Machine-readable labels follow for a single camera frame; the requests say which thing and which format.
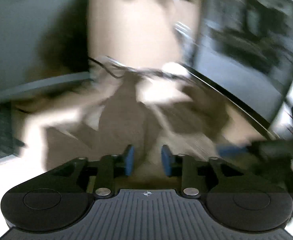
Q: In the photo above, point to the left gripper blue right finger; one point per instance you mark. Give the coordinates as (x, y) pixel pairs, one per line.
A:
(184, 169)

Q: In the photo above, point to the brown polka dot dress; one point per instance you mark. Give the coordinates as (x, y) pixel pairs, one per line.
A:
(190, 126)

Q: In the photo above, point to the black curved monitor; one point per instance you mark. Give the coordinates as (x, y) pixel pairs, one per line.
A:
(43, 46)

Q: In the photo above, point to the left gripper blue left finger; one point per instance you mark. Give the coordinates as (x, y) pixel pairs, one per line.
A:
(111, 167)

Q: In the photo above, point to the white glass-panel computer case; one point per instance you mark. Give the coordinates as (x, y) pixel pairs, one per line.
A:
(244, 50)

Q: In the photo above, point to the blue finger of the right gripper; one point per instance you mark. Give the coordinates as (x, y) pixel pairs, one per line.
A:
(230, 150)

